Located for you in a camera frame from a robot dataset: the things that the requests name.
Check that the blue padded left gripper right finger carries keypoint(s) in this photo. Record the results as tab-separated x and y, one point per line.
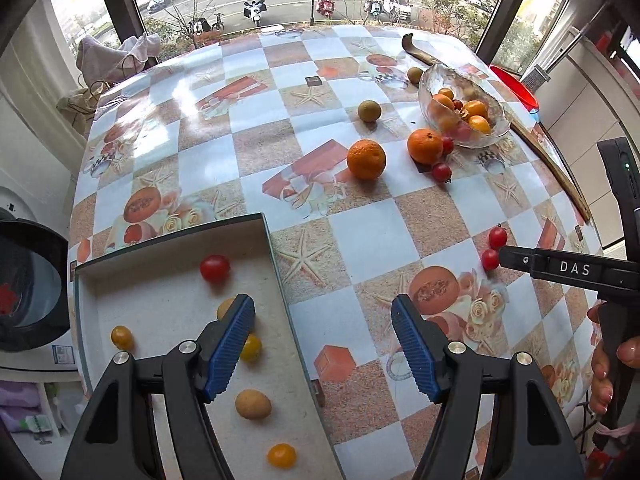
529	437

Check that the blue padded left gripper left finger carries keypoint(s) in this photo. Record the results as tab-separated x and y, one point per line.
116	436

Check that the large orange mandarin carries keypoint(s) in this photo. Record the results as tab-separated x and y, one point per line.
366	160

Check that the yellow-orange cherry tomato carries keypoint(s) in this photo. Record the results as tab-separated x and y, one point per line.
252	349

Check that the brown dark cherry tomato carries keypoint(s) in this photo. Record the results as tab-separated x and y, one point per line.
122	338

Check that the purple detergent bottle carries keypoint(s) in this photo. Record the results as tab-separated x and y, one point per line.
19	395

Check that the red cherry tomato upper pair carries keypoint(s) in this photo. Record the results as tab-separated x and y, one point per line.
498	237

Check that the red cherry tomato pair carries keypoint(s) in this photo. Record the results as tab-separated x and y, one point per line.
490	259
498	237

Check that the red cherry tomato lower pair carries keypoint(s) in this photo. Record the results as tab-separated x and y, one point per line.
490	259

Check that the white washing machine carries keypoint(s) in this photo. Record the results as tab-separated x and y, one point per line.
35	324

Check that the tan longan fruit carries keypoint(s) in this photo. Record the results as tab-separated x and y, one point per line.
252	404
223	308

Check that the white shallow tray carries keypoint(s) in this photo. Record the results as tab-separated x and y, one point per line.
155	288

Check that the yellow cherry tomato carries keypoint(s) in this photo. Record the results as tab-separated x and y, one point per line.
282	456

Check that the red plastic basin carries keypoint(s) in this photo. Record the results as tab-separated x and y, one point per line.
524	95

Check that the red cherry tomato front mandarin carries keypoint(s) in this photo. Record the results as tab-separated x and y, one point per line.
441	172

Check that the red cherry tomato by mandarin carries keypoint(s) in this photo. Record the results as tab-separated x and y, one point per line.
447	146

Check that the clear glass fruit bowl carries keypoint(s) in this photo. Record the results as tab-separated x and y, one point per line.
457	107

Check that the green-yellow small fruit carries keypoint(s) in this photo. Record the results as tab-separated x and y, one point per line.
369	111

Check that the white cloth on rack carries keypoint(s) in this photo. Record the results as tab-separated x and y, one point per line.
99	63

